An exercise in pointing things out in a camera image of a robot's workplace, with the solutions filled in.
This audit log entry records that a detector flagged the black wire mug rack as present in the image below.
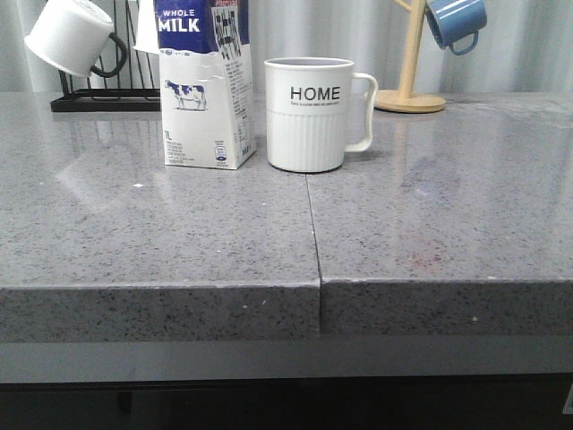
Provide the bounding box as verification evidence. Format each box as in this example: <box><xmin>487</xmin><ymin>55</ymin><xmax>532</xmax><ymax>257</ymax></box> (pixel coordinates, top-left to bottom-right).
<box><xmin>50</xmin><ymin>1</ymin><xmax>160</xmax><ymax>112</ymax></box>

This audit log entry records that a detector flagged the white HOME ribbed cup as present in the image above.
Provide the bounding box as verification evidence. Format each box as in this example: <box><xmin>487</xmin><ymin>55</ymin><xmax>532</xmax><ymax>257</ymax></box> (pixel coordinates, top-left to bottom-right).
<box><xmin>264</xmin><ymin>57</ymin><xmax>379</xmax><ymax>173</ymax></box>

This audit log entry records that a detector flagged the blue enamel mug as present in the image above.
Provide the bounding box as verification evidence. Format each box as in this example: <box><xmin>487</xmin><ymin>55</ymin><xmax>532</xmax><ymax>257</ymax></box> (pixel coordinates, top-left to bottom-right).
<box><xmin>425</xmin><ymin>0</ymin><xmax>487</xmax><ymax>56</ymax></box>

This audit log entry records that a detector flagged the white mug black handle left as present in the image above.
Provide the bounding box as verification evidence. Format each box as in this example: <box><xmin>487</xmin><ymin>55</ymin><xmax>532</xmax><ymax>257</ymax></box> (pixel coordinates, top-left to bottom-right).
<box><xmin>24</xmin><ymin>0</ymin><xmax>128</xmax><ymax>78</ymax></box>

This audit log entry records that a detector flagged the wooden mug tree stand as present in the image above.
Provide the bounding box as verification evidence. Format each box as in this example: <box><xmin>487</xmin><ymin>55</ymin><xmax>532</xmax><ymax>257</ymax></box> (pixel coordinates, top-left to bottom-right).
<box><xmin>374</xmin><ymin>0</ymin><xmax>445</xmax><ymax>114</ymax></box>

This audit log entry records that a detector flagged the white blue milk carton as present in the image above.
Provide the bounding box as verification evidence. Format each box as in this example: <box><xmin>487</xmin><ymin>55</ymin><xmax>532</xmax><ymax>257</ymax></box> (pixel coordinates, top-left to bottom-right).
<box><xmin>154</xmin><ymin>1</ymin><xmax>256</xmax><ymax>170</ymax></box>

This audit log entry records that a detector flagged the white mug black handle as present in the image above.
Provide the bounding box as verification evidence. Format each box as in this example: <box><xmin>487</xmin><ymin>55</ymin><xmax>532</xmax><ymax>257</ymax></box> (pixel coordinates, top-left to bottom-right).
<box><xmin>134</xmin><ymin>0</ymin><xmax>159</xmax><ymax>54</ymax></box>
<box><xmin>24</xmin><ymin>0</ymin><xmax>128</xmax><ymax>78</ymax></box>

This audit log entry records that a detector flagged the white mug black handle right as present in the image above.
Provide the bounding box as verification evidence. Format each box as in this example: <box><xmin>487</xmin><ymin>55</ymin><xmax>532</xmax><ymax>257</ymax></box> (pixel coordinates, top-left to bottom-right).
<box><xmin>134</xmin><ymin>0</ymin><xmax>159</xmax><ymax>54</ymax></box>

